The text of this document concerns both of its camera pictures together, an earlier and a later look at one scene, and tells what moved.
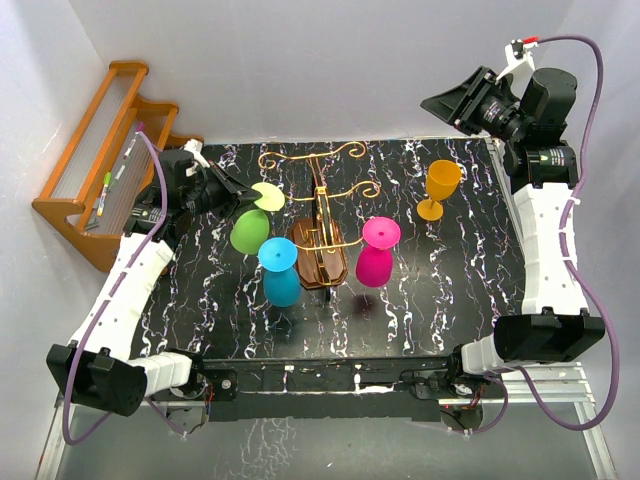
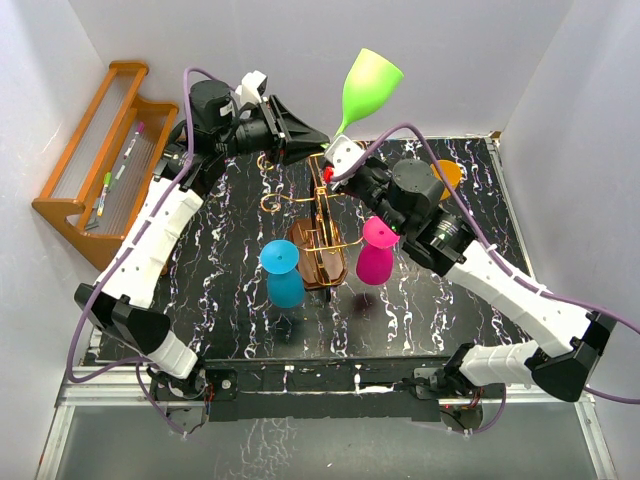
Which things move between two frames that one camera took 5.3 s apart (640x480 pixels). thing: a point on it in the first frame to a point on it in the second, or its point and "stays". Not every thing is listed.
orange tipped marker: [102, 201] stays
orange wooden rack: [109, 160] stays
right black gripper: [461, 105] to [382, 167]
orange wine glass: [442, 179] stays
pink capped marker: [139, 127] stays
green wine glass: [250, 228] to [370, 90]
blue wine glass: [282, 281] stays
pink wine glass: [374, 263] stays
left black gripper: [232, 202] to [287, 135]
